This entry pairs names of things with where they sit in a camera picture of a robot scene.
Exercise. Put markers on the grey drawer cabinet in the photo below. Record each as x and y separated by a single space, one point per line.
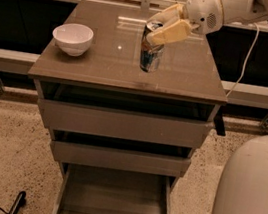
186 84

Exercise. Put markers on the grey middle drawer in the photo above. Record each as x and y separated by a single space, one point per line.
119 159

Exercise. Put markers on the redbull can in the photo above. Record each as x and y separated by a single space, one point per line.
150 56

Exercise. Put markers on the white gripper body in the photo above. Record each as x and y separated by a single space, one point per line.
203 11

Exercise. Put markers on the white ceramic bowl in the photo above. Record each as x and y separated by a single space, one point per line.
73 39

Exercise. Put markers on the grey top drawer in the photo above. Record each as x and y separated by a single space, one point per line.
132 126

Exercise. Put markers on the grey open bottom drawer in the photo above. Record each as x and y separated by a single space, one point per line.
89 190

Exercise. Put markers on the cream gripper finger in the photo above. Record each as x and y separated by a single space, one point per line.
171 17
170 32

